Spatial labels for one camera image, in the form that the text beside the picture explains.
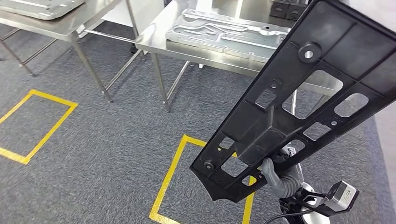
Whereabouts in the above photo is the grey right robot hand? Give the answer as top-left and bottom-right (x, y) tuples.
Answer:
(261, 144), (304, 190)

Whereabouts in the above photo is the black plastic panel part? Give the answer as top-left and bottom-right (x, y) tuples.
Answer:
(189, 0), (396, 203)

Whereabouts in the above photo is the stainless steel workbench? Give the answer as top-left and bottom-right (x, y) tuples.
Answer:
(135, 0), (344, 116)

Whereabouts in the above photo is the yellow floor tape square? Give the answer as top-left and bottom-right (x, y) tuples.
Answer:
(149, 134), (257, 224)
(0, 90), (78, 165)

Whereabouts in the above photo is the stamped grey metal plate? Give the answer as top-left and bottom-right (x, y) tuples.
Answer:
(165, 8), (291, 63)
(0, 0), (85, 21)

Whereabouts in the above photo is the white cabinet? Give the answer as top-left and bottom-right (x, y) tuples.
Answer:
(76, 0), (164, 39)

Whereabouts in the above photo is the stainless steel table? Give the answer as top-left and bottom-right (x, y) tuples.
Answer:
(0, 0), (146, 103)

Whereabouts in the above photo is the black camera cable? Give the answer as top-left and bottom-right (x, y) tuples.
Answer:
(263, 210), (316, 224)

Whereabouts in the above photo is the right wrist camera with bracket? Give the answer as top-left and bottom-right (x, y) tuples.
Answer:
(280, 181), (360, 217)

